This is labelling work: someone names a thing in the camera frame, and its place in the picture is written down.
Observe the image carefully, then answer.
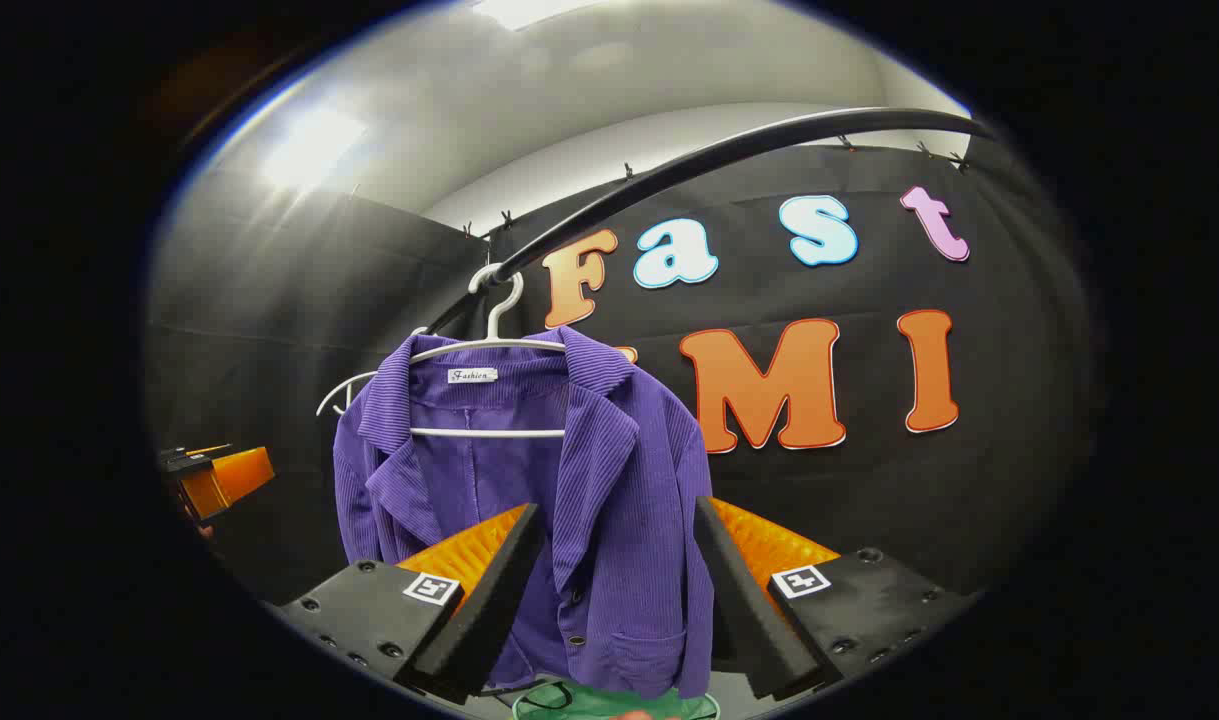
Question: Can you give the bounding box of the black clothes rack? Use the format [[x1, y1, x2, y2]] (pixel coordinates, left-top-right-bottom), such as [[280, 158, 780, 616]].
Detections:
[[421, 107, 995, 336]]

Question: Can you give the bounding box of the small ceiling light panel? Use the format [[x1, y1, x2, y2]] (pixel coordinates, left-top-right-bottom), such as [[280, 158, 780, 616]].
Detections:
[[259, 105, 370, 191]]

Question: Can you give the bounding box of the green laundry hamper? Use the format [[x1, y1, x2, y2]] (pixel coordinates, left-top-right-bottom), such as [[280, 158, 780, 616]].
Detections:
[[512, 680, 722, 720]]

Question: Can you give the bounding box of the purple corduroy jacket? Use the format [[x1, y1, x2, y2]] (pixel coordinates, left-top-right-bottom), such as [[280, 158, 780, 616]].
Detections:
[[332, 326, 716, 701]]

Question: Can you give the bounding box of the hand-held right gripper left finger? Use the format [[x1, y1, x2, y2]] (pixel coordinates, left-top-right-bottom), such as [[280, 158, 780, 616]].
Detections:
[[267, 503, 547, 706]]

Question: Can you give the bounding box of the white clothes hanger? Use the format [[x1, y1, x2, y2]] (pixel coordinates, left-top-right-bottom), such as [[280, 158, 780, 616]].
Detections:
[[316, 327, 430, 418], [409, 262, 570, 439]]

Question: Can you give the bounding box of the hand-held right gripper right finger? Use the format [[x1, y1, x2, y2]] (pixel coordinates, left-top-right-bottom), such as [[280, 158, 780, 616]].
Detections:
[[693, 496, 982, 703]]

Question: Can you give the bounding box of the row of black cloth clips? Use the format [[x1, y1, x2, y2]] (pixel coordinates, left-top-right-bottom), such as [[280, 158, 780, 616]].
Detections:
[[459, 135, 970, 236]]

